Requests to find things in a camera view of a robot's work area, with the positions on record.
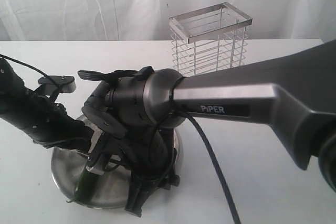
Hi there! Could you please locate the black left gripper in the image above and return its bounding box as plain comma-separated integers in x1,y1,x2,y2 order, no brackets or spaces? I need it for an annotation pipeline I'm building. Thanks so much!
33,103,93,152

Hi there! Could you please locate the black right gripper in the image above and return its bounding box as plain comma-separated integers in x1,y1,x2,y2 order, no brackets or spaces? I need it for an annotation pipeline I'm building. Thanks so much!
104,129,180,217

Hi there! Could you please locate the green chili pepper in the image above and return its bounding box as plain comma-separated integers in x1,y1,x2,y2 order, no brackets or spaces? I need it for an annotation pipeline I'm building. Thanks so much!
67,168,100,204

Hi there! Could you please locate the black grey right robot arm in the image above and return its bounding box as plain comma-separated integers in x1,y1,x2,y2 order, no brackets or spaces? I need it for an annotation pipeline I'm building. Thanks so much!
78,41,335,216

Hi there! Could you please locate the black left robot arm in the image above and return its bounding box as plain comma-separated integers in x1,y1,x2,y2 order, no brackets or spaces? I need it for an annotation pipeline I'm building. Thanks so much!
1,58,93,152

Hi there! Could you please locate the round stainless steel plate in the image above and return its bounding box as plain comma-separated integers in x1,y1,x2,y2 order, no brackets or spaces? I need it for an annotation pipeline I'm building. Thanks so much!
51,129,183,209

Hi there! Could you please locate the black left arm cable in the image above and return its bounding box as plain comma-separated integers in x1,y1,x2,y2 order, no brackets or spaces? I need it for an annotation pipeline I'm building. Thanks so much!
0,54,61,86

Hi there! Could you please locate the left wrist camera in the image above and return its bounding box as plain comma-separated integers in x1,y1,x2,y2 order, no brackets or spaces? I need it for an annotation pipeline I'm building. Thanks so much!
37,76,76,95

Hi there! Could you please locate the blue-grey right arm cable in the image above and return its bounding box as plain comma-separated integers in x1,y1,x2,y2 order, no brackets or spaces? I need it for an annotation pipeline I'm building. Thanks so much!
181,105,241,224

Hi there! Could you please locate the metal wire utensil rack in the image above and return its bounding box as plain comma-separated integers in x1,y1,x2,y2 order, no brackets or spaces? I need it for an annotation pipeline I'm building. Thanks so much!
169,2,253,77

